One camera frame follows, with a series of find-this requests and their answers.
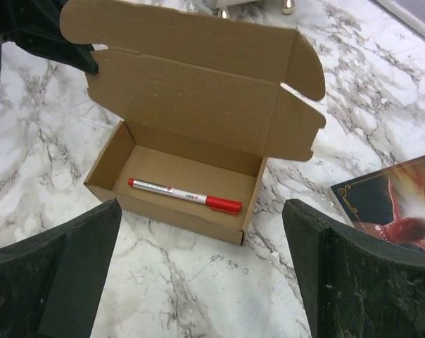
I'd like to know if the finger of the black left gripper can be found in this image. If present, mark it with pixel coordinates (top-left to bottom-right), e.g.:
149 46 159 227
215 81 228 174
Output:
0 0 98 75

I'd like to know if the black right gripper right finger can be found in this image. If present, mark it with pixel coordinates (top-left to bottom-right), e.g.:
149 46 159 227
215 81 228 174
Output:
282 199 425 337

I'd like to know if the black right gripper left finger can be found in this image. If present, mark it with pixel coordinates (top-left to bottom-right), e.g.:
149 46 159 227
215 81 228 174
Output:
0 199 122 338

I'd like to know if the red capped pen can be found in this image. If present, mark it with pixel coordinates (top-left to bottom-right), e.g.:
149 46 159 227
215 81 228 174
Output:
128 178 242 215

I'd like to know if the brown cardboard box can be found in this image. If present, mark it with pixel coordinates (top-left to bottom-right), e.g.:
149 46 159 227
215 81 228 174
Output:
60 1 326 245

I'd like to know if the dark book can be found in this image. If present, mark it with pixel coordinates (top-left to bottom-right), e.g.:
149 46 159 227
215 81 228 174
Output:
329 155 425 253

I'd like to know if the cream cylindrical container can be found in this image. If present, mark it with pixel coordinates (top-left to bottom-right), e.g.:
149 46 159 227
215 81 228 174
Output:
203 0 296 19

